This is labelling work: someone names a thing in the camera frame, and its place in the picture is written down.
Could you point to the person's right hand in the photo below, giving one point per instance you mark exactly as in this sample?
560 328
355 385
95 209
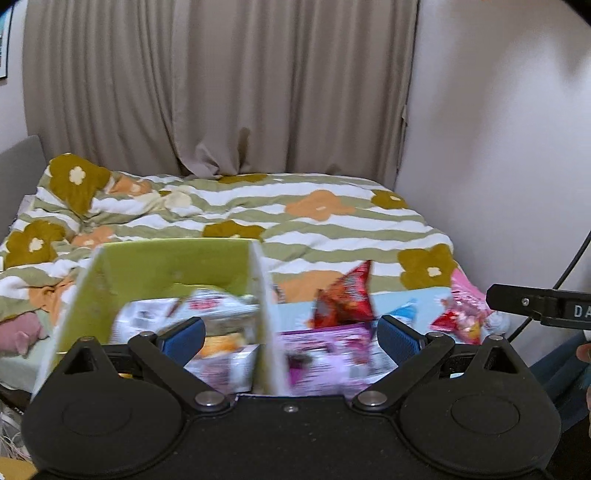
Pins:
584 354

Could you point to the large silver chips packet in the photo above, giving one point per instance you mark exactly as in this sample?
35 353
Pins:
212 302

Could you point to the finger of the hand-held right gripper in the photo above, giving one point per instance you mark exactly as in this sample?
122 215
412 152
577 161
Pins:
519 299

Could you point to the blue white snack packet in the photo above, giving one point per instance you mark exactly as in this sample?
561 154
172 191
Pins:
400 309

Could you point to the purple snack packet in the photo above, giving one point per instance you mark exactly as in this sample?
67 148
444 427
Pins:
328 357

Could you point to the pink plush toy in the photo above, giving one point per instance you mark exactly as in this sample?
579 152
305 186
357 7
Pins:
23 333

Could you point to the pale green bed sheet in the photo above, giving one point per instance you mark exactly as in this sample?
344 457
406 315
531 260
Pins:
23 371

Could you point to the red snack packet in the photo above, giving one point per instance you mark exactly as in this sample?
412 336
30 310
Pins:
344 300

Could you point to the beige curtain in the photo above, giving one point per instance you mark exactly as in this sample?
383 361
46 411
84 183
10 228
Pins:
184 92

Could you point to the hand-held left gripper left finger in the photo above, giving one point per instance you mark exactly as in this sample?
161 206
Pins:
183 339

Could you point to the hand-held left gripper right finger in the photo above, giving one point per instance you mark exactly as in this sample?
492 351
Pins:
400 339

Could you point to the grey bed headboard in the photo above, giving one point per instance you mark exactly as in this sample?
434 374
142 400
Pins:
21 175

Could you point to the orange white bread packet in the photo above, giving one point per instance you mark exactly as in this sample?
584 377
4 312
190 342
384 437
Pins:
221 344

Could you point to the person's blue jeans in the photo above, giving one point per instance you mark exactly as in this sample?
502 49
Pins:
558 383

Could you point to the pale pink snack packet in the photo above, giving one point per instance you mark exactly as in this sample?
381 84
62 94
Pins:
231 371

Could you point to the white grey snack packet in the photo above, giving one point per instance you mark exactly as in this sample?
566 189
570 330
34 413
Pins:
138 318

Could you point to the bright pink snack packet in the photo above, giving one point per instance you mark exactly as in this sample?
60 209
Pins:
466 309

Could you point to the green striped floral blanket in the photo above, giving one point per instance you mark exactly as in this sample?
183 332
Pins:
323 230

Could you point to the green cardboard box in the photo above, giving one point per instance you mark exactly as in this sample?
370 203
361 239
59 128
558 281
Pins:
157 270

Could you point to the framed wall picture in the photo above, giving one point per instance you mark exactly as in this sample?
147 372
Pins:
4 46

